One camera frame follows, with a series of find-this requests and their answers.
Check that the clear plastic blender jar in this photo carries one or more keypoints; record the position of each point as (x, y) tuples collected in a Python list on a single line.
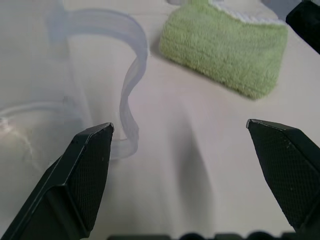
[(32, 82)]

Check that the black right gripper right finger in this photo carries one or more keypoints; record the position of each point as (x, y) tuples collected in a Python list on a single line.
[(287, 170)]

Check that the green folded towel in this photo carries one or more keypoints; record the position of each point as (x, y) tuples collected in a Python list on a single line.
[(220, 47)]

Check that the black object at table edge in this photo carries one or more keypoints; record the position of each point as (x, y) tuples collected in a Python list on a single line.
[(306, 22)]

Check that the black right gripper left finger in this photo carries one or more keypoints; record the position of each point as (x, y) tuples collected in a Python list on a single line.
[(75, 180)]

